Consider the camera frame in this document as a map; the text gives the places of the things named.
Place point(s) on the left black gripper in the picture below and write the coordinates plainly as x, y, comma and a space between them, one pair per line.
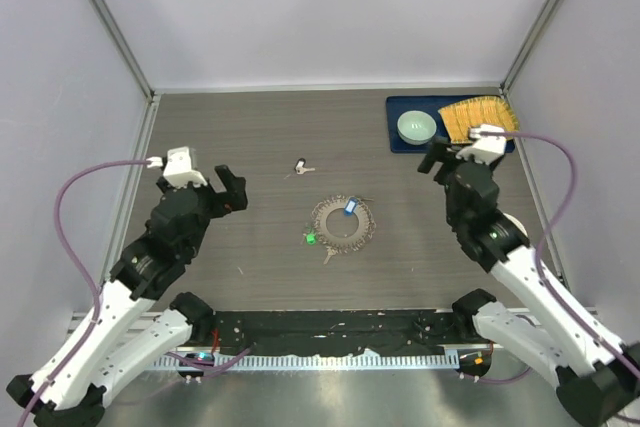
234, 185

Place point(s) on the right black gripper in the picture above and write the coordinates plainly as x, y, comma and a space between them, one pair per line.
436, 152

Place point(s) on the key with green tag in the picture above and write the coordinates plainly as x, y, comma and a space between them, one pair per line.
309, 235

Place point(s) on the key with blue tag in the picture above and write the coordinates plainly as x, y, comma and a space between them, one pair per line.
355, 202

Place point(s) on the metal disc with keyrings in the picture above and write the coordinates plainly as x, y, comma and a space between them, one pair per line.
345, 234

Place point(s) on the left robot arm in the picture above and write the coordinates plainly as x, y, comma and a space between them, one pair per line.
80, 381

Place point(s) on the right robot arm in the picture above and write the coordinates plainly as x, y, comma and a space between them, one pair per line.
595, 373

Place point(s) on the pale green bowl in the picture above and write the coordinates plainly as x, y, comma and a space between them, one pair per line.
416, 127

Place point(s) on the yellow woven cloth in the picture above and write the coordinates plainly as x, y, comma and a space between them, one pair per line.
461, 116

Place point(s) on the blue tray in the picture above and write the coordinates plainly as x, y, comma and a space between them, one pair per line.
397, 105

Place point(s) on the key with black tag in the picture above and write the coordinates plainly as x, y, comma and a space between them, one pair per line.
301, 167

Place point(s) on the cream bowl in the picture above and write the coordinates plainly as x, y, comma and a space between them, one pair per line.
518, 226

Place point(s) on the plain silver key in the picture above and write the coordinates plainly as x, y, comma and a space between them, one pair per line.
330, 253

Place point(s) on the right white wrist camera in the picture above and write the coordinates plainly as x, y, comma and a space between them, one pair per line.
488, 145

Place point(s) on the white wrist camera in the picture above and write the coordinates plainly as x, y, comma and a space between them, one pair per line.
488, 145
179, 168

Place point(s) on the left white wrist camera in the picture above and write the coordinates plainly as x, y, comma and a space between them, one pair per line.
179, 168

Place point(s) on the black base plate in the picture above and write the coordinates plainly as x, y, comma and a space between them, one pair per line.
336, 333

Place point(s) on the white cable duct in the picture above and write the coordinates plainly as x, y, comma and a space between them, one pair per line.
368, 361

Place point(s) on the right aluminium frame rail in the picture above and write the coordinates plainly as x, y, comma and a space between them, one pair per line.
548, 86

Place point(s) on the left aluminium frame rail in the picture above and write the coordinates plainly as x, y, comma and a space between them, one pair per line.
127, 196

